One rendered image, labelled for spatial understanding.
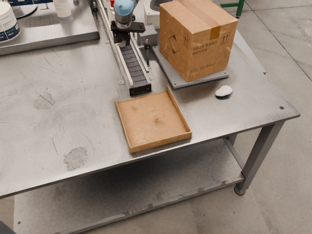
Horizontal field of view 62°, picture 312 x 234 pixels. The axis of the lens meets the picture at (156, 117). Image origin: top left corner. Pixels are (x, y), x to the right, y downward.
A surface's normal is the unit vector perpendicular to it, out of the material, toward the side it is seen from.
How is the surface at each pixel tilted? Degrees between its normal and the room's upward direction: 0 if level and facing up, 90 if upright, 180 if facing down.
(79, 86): 0
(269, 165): 0
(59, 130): 0
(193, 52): 90
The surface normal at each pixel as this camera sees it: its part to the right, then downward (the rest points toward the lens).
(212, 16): 0.00, -0.66
